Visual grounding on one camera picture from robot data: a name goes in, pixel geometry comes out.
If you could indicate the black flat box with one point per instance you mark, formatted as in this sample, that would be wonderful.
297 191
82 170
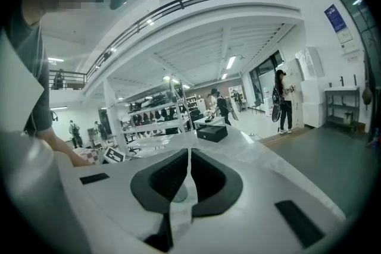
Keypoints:
211 134

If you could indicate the small black case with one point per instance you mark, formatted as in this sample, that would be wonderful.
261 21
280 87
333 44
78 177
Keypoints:
209 119

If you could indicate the grey metal shelf unit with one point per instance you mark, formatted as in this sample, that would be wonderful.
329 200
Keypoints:
342 88

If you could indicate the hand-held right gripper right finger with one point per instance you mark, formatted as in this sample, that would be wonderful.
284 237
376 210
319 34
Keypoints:
220 190

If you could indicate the person's grey shirt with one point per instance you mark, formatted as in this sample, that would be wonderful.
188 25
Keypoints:
43 110

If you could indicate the dark hanging bag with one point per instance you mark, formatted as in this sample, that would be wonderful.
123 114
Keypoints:
367 96

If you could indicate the roll-up banner stand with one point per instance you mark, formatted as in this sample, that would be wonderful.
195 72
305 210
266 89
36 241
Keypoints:
235 98

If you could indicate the black chair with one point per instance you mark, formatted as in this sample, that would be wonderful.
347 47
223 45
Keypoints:
257 104

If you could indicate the white shelf rack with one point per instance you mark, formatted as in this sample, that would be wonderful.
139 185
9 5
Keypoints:
154 125

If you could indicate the blue wall poster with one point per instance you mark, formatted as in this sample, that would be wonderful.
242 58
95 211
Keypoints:
334 18

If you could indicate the small white table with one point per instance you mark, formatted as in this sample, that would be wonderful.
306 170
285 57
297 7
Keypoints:
218 120

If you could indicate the long ceiling tube light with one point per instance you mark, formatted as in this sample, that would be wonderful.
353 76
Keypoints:
231 62
224 76

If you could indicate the black round bag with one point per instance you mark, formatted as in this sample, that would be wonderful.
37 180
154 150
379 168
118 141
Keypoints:
276 110

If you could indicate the person's left forearm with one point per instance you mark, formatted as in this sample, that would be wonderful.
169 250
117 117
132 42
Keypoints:
65 151

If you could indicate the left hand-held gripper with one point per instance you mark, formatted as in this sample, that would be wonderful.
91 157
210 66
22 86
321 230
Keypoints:
114 155

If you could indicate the white cabinet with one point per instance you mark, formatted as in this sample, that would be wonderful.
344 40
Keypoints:
311 110

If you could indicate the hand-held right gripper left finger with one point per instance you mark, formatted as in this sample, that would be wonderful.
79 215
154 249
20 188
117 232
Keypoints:
149 187

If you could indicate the red checkered cloth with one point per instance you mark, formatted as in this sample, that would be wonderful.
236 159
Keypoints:
92 156

